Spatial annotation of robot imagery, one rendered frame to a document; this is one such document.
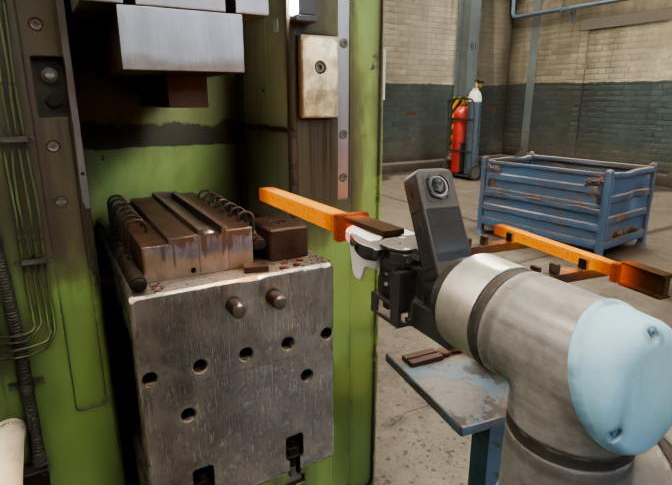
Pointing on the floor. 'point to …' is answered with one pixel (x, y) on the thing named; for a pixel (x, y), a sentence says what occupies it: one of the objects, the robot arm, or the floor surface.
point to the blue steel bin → (568, 199)
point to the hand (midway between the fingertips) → (359, 226)
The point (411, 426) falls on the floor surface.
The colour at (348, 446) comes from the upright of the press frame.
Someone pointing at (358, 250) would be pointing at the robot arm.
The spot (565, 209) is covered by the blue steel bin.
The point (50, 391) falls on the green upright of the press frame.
